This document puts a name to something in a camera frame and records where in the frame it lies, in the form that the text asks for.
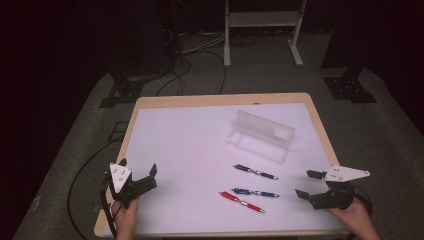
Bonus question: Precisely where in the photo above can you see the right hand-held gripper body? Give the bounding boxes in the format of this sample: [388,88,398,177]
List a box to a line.
[308,165,371,211]

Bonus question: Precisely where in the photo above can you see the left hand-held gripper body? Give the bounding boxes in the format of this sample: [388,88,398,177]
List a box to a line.
[107,163,158,210]

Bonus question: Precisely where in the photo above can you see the blue pen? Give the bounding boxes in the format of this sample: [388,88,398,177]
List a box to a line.
[231,187,281,199]

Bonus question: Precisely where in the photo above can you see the black pen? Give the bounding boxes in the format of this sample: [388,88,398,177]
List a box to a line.
[233,163,280,181]

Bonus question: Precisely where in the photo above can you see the clear plastic pencil case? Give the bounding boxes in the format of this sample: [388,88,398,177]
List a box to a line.
[226,109,296,165]

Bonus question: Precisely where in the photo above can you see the red pen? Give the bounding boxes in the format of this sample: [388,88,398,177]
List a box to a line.
[218,190,267,215]

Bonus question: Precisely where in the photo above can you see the person's right hand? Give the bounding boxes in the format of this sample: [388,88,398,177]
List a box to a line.
[329,198,382,240]

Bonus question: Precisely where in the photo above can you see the person's left hand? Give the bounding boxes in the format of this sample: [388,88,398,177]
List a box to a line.
[110,197,140,240]

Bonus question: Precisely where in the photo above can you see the white table mat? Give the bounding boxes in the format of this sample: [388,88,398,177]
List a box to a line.
[102,102,348,238]

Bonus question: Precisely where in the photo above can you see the black stand base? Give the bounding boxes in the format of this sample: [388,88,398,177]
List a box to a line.
[98,64,169,109]
[321,64,378,105]

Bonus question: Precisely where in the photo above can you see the right hand-held gripper black cable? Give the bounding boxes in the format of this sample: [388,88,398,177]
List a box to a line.
[353,184,373,216]

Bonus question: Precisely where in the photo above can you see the hand-held gripper black cable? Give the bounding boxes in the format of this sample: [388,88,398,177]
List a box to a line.
[99,178,118,240]
[353,184,373,216]

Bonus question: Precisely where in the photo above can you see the left hand-held gripper black cable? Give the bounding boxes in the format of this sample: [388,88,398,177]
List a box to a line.
[99,178,118,240]

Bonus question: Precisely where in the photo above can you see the long black floor cable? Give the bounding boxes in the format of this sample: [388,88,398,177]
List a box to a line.
[66,140,118,240]

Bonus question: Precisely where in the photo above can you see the white floor cables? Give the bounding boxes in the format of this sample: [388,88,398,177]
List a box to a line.
[179,31,228,56]

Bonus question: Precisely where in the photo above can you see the white metal stand frame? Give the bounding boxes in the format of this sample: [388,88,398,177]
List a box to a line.
[223,0,309,68]

